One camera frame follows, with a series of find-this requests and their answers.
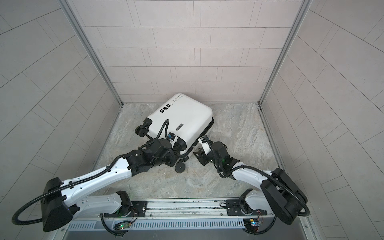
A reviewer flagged white suitcase with black lining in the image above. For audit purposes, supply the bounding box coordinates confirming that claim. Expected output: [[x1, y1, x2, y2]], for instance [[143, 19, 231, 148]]
[[135, 94, 214, 173]]

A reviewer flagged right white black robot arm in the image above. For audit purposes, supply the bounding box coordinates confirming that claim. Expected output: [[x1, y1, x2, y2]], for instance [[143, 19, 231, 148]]
[[194, 136, 311, 225]]

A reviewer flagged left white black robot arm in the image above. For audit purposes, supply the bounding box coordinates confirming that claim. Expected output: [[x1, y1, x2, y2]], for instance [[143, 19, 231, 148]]
[[12, 133, 185, 232]]

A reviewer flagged right circuit board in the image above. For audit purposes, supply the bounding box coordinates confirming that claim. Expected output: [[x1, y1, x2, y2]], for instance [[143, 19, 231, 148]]
[[243, 218, 262, 233]]

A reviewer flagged circuit board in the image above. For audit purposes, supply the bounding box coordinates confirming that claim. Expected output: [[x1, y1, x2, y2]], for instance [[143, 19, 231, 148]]
[[243, 218, 262, 233], [114, 221, 132, 230]]

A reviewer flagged left circuit board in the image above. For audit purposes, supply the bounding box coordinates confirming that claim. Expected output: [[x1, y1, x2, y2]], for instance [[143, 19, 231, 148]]
[[114, 221, 132, 230]]

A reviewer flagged left corner metal profile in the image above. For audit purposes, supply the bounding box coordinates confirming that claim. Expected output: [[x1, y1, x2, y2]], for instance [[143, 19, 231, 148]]
[[58, 0, 124, 107]]

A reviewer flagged corner metal profile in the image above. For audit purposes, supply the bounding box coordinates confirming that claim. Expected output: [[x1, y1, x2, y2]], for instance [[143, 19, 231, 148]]
[[259, 0, 312, 106], [58, 0, 124, 107]]

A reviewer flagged right corner metal profile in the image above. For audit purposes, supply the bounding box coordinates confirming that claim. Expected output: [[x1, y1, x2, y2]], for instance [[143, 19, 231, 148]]
[[259, 0, 312, 106]]

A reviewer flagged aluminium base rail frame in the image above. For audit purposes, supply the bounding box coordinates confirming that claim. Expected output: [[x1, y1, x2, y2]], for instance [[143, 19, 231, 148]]
[[46, 197, 315, 240]]

